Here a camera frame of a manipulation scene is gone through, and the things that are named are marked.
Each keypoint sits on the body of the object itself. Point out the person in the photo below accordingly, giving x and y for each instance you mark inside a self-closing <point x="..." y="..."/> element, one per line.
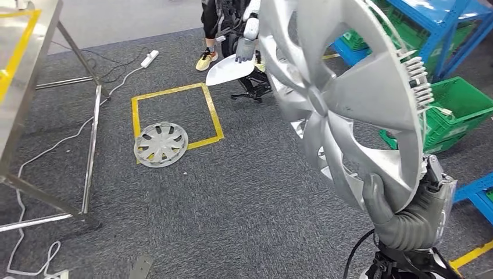
<point x="208" y="19"/>

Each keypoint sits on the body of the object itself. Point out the second robot grey hand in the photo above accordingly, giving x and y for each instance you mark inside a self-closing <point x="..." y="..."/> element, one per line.
<point x="244" y="48"/>

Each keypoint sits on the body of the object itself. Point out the green plastic crate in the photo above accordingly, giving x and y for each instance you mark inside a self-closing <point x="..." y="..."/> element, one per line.
<point x="443" y="146"/>
<point x="414" y="36"/>
<point x="462" y="96"/>

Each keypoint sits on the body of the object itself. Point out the silver plastic hubcap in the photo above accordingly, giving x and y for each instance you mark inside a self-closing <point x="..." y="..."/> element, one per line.
<point x="161" y="144"/>
<point x="369" y="92"/>

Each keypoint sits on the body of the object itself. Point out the white power strip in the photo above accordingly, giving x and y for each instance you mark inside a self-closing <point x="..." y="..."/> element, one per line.
<point x="150" y="59"/>

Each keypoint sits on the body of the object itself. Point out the yellow tape on steel table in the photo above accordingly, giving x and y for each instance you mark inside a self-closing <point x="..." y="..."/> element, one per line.
<point x="19" y="14"/>

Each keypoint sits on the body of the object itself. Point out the stainless steel table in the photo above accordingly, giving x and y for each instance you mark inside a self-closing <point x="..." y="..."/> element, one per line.
<point x="9" y="38"/>

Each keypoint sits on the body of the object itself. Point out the white plastic mirror cover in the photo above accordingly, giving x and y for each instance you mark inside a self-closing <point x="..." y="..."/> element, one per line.
<point x="227" y="71"/>

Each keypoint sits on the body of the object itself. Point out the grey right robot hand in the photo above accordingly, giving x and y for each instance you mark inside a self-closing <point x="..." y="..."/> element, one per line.
<point x="445" y="208"/>

